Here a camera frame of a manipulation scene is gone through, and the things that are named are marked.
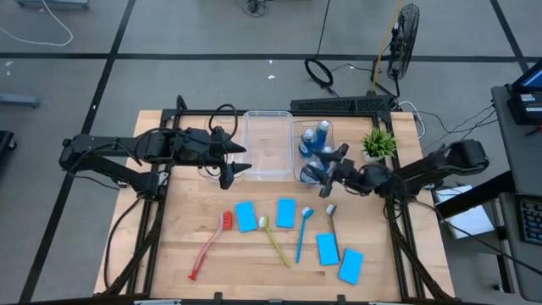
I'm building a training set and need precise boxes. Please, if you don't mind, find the white paper sheet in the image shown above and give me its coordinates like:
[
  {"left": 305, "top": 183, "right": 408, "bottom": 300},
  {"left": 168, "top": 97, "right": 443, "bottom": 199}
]
[{"left": 434, "top": 184, "right": 495, "bottom": 241}]

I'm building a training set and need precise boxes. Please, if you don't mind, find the black perforated box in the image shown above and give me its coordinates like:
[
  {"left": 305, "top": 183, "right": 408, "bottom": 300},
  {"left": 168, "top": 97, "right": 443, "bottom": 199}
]
[{"left": 290, "top": 95, "right": 397, "bottom": 114}]

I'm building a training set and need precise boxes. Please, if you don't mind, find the blue dish soap bottle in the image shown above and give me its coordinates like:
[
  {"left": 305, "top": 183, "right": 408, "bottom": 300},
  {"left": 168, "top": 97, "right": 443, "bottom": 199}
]
[
  {"left": 317, "top": 146, "right": 338, "bottom": 170},
  {"left": 298, "top": 160, "right": 325, "bottom": 186},
  {"left": 298, "top": 128, "right": 317, "bottom": 158},
  {"left": 312, "top": 119, "right": 330, "bottom": 149}
]

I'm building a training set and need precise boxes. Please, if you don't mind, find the blue dish brush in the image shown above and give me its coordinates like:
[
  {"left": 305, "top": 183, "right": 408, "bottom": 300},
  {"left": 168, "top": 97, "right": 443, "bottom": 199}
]
[{"left": 295, "top": 206, "right": 315, "bottom": 264}]

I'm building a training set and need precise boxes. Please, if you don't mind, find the yellow cable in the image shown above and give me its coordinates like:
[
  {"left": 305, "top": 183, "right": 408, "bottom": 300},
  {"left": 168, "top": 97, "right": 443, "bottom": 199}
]
[{"left": 370, "top": 0, "right": 403, "bottom": 94}]

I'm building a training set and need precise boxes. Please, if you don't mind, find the black cable bundle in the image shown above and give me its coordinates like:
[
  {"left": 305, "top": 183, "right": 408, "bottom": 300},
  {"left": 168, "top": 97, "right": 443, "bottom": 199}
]
[{"left": 236, "top": 0, "right": 268, "bottom": 18}]

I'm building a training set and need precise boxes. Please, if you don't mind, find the red dish brush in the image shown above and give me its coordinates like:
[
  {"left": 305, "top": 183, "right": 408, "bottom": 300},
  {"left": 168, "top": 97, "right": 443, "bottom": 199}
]
[{"left": 188, "top": 210, "right": 234, "bottom": 281}]

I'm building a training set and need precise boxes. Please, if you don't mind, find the green plant in white pot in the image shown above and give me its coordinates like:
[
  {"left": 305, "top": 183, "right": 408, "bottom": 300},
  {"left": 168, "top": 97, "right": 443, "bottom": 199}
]
[{"left": 361, "top": 126, "right": 398, "bottom": 164}]

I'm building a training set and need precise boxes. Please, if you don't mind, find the grey cart base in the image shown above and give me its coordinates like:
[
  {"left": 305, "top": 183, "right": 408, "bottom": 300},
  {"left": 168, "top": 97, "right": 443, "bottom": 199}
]
[{"left": 14, "top": 0, "right": 91, "bottom": 10}]

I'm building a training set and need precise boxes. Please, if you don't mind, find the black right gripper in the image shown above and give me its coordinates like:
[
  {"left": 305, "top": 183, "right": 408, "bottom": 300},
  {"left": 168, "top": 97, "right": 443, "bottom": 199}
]
[{"left": 319, "top": 142, "right": 389, "bottom": 199}]

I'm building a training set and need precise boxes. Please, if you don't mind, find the laptop with blue screen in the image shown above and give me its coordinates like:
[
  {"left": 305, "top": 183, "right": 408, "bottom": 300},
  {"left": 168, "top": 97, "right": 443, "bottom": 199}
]
[{"left": 506, "top": 58, "right": 542, "bottom": 127}]

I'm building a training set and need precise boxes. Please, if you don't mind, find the black caster object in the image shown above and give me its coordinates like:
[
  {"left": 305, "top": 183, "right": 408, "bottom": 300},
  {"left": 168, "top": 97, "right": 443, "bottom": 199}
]
[{"left": 0, "top": 130, "right": 18, "bottom": 179}]

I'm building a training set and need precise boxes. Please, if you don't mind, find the black keyboard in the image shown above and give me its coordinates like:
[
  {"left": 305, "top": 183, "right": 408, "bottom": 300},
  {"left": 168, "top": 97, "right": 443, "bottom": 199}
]
[{"left": 517, "top": 195, "right": 542, "bottom": 247}]

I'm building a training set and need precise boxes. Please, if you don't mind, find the grey desk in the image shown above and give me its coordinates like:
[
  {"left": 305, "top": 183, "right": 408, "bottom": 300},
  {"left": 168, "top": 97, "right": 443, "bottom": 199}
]
[{"left": 490, "top": 84, "right": 542, "bottom": 302}]

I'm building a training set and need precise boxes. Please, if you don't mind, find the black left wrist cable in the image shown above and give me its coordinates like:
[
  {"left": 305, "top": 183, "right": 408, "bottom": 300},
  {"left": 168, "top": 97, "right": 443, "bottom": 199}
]
[{"left": 207, "top": 103, "right": 239, "bottom": 145}]

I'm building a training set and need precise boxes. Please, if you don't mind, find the dark cable beside table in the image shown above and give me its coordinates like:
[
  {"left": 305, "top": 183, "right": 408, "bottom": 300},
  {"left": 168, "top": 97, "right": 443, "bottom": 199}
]
[{"left": 102, "top": 197, "right": 143, "bottom": 290}]

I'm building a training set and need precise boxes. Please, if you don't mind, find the white floor cable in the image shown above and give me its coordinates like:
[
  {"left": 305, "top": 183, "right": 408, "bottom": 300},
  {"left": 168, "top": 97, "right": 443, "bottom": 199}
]
[{"left": 0, "top": 0, "right": 74, "bottom": 47}]

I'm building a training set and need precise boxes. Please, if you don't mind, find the black coiled cable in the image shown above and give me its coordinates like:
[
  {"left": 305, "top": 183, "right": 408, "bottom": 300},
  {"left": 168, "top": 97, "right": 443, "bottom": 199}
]
[{"left": 303, "top": 0, "right": 340, "bottom": 97}]

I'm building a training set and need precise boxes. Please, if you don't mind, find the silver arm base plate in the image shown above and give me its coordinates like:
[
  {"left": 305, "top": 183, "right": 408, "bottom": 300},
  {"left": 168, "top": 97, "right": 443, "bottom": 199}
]
[{"left": 118, "top": 170, "right": 170, "bottom": 188}]

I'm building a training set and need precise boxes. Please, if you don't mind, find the shallow clear plastic bin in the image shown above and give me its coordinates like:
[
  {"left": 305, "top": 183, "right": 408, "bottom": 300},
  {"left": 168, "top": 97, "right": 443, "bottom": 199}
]
[
  {"left": 197, "top": 117, "right": 246, "bottom": 186},
  {"left": 290, "top": 118, "right": 338, "bottom": 187}
]

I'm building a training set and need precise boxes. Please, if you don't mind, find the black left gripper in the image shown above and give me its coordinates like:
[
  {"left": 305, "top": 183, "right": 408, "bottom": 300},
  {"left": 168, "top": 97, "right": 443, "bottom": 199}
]
[{"left": 171, "top": 126, "right": 252, "bottom": 191}]

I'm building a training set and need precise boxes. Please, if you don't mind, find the tall clear plastic bin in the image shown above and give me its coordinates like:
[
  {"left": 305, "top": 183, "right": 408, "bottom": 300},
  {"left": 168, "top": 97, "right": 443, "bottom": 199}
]
[{"left": 240, "top": 109, "right": 296, "bottom": 182}]

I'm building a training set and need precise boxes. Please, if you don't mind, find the white cable by table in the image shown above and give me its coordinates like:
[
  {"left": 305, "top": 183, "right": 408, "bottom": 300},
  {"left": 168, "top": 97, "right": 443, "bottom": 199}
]
[{"left": 397, "top": 100, "right": 427, "bottom": 141}]

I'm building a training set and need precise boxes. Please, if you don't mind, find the blue sponge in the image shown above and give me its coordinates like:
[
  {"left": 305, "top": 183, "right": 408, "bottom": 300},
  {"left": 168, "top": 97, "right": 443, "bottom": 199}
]
[
  {"left": 235, "top": 200, "right": 259, "bottom": 234},
  {"left": 316, "top": 232, "right": 341, "bottom": 267},
  {"left": 337, "top": 247, "right": 366, "bottom": 286},
  {"left": 275, "top": 197, "right": 297, "bottom": 230}
]

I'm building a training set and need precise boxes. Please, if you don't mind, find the black desk bar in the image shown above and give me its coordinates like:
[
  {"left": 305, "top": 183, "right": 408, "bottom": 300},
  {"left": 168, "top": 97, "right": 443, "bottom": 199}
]
[{"left": 435, "top": 171, "right": 516, "bottom": 218}]

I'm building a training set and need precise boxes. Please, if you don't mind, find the grey metal bar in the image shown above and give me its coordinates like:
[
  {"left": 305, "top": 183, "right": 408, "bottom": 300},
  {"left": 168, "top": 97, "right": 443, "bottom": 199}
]
[{"left": 0, "top": 93, "right": 41, "bottom": 108}]

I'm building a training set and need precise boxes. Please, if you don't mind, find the grey dish brush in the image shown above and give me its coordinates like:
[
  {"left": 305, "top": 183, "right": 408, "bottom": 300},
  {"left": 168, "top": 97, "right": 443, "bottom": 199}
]
[{"left": 324, "top": 203, "right": 340, "bottom": 255}]

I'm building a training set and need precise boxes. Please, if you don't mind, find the black floor fan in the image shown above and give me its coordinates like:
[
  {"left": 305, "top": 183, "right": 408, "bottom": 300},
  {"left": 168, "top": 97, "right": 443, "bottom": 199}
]
[{"left": 372, "top": 3, "right": 421, "bottom": 98}]

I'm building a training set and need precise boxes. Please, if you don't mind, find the green dish brush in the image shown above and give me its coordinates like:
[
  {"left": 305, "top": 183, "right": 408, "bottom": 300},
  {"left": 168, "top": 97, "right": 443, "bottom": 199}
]
[{"left": 258, "top": 214, "right": 292, "bottom": 269}]

